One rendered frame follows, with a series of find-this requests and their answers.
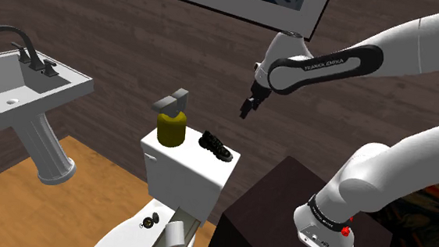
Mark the framed wall picture white mat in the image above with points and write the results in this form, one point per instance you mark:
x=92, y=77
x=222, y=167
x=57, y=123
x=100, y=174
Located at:
x=249, y=4

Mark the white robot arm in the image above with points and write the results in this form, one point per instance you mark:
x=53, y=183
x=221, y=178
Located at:
x=392, y=168

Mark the white pedestal sink black faucet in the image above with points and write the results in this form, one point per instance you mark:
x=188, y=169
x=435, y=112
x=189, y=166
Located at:
x=11, y=95

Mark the white toilet paper roll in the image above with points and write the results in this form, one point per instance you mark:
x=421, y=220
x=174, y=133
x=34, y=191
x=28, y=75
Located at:
x=175, y=234

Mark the dark red orange painting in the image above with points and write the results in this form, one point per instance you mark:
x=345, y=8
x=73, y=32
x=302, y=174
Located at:
x=423, y=223

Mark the black shoe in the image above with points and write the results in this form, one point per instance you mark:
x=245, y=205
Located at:
x=215, y=145

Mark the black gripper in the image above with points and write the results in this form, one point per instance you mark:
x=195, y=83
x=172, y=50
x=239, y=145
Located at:
x=260, y=92

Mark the dark robot stand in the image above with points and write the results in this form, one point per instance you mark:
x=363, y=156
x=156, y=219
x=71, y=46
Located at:
x=274, y=218

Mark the small black round compass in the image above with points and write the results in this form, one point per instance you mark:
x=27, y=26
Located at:
x=149, y=221

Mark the yellow soap dispenser grey pump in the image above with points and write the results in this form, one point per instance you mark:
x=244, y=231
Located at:
x=171, y=129

